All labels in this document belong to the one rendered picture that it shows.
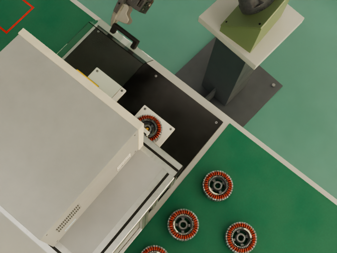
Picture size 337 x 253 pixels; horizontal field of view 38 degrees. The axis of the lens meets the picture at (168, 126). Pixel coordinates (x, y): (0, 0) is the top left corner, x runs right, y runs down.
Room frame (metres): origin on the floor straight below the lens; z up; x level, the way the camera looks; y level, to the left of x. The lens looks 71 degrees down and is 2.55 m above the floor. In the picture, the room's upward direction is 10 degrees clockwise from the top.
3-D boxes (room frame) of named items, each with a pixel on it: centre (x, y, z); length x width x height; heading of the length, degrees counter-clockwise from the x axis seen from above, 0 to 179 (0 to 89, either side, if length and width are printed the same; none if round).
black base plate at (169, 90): (0.61, 0.19, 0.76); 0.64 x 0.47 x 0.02; 61
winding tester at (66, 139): (0.34, 0.35, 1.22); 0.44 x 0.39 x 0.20; 61
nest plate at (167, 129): (0.56, 0.08, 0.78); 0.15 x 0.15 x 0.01; 61
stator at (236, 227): (0.23, -0.33, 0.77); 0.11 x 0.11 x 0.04
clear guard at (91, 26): (0.66, 0.28, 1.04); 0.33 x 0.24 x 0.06; 151
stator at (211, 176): (0.40, -0.22, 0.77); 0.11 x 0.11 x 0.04
